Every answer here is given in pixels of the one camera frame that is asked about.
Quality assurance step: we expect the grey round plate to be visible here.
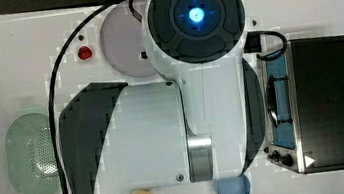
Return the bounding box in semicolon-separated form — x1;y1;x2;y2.
100;1;157;78

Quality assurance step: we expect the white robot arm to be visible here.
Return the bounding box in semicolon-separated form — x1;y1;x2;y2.
58;0;265;194

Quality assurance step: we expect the red toy strawberry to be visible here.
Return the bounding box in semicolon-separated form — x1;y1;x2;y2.
77;46;93;60

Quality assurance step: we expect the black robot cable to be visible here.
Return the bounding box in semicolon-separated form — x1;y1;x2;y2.
34;1;146;194

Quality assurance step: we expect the green oval strainer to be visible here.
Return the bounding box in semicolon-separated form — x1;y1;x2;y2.
5;113;60;194

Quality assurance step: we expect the blue small bowl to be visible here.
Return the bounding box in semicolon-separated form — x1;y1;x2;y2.
215;174;251;194

